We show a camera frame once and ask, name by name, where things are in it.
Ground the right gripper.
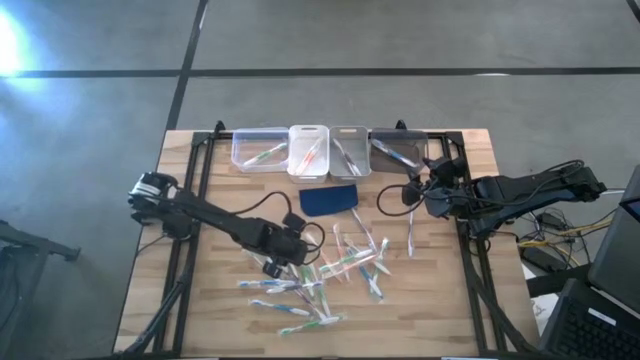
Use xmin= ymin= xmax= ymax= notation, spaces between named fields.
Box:
xmin=402 ymin=157 xmax=469 ymax=219

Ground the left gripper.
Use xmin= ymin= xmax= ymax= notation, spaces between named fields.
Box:
xmin=242 ymin=212 xmax=309 ymax=279

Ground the dark grey plastic bin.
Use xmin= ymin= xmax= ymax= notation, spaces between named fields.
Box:
xmin=368 ymin=126 xmax=430 ymax=175

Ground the dark blue cloth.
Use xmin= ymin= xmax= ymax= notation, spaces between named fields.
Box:
xmin=298 ymin=183 xmax=360 ymax=218

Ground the light grey plastic bin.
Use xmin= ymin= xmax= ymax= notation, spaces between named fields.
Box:
xmin=328 ymin=124 xmax=372 ymax=184

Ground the white plastic bin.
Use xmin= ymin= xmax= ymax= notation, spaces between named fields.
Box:
xmin=287 ymin=124 xmax=331 ymax=184

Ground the clear plastic bin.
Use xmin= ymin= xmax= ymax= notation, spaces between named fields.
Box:
xmin=230 ymin=127 xmax=291 ymax=174

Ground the small black power adapter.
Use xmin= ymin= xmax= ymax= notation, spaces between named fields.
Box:
xmin=538 ymin=212 xmax=567 ymax=232

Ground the black power brick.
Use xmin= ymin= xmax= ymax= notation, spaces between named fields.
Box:
xmin=521 ymin=246 xmax=569 ymax=274

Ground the white paper sheet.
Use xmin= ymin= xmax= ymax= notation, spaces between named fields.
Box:
xmin=529 ymin=293 xmax=559 ymax=326

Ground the black laptop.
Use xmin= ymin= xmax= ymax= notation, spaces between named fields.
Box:
xmin=537 ymin=164 xmax=640 ymax=360

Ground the black floor stand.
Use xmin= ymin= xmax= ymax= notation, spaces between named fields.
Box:
xmin=0 ymin=218 xmax=82 ymax=360

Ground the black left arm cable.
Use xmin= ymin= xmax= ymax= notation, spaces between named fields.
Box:
xmin=227 ymin=190 xmax=327 ymax=266

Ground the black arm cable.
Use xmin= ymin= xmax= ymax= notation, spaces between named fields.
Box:
xmin=375 ymin=182 xmax=426 ymax=218
xmin=227 ymin=190 xmax=327 ymax=266

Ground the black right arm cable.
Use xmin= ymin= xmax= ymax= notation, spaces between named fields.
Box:
xmin=375 ymin=182 xmax=426 ymax=218

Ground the black strap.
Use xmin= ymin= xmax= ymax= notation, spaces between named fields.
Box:
xmin=526 ymin=263 xmax=594 ymax=300

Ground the yellow cable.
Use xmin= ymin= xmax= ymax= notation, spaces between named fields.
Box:
xmin=517 ymin=219 xmax=616 ymax=251

